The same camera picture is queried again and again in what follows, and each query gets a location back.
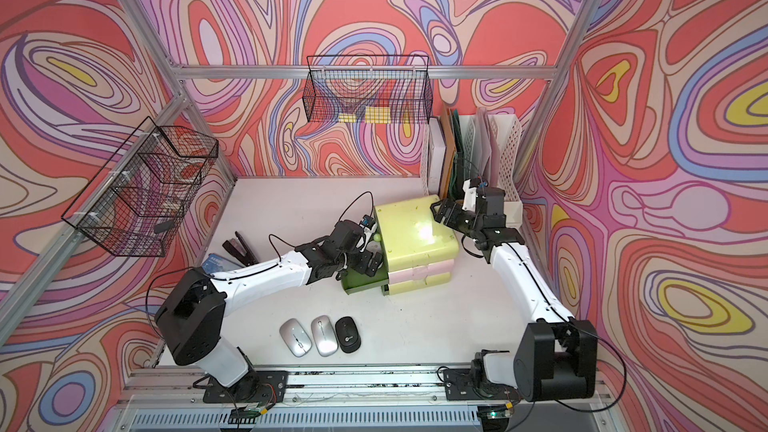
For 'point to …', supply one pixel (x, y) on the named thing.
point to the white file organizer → (489, 150)
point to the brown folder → (449, 163)
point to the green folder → (457, 173)
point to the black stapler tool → (240, 250)
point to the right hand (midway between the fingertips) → (441, 218)
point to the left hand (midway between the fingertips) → (374, 253)
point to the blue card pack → (215, 264)
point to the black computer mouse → (347, 334)
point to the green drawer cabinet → (419, 249)
